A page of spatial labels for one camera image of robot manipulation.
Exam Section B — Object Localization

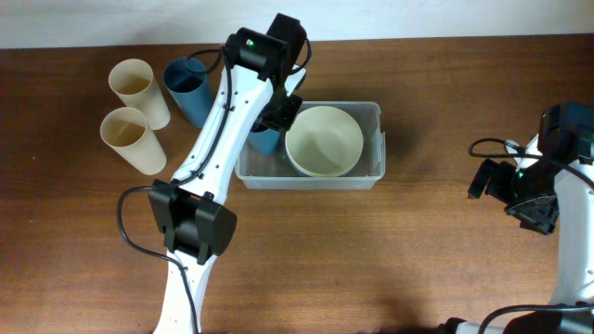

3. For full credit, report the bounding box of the blue plastic cup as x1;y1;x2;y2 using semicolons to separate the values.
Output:
247;125;281;155
163;58;213;128

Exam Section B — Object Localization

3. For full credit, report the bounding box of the beige bowl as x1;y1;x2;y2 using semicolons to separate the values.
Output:
285;106;365;173

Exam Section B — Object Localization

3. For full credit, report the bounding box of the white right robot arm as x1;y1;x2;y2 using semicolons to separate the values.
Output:
437;101;593;334

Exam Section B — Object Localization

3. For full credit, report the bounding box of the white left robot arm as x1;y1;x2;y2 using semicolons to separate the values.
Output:
148;14;311;333

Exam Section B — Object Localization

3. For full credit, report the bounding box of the clear plastic container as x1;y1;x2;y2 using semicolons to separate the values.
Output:
235;101;386;190

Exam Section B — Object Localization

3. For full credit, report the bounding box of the white plastic spoon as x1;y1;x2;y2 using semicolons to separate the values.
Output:
505;135;542;167

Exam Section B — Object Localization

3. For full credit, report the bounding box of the rear beige plastic cup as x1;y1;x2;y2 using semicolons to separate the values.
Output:
108;58;171;130

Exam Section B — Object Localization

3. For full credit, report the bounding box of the beige plastic cup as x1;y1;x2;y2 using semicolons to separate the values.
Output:
100;107;167;175
108;58;171;130

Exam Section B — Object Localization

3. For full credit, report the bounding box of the front beige plastic cup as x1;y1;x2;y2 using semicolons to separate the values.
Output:
100;107;167;175

